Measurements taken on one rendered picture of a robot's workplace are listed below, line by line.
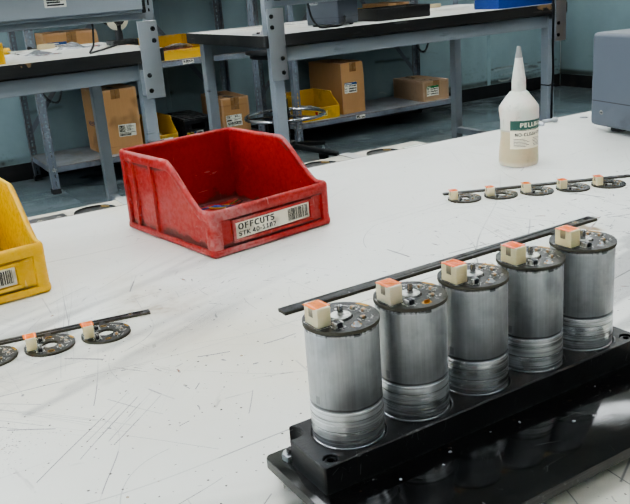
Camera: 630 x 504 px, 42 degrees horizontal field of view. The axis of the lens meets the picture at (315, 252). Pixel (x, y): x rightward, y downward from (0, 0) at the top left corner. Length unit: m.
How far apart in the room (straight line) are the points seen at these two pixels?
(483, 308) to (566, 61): 6.36
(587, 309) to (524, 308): 0.03
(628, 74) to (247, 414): 0.58
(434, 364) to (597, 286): 0.08
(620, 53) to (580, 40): 5.69
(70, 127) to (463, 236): 4.29
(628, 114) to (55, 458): 0.64
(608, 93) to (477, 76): 5.27
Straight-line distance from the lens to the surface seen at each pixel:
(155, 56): 2.65
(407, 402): 0.28
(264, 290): 0.47
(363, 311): 0.26
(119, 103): 4.37
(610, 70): 0.85
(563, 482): 0.28
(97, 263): 0.55
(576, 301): 0.33
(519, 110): 0.71
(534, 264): 0.30
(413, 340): 0.27
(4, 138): 4.69
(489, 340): 0.29
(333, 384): 0.26
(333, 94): 5.02
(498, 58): 6.23
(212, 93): 3.42
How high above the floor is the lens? 0.92
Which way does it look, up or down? 18 degrees down
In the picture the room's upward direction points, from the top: 5 degrees counter-clockwise
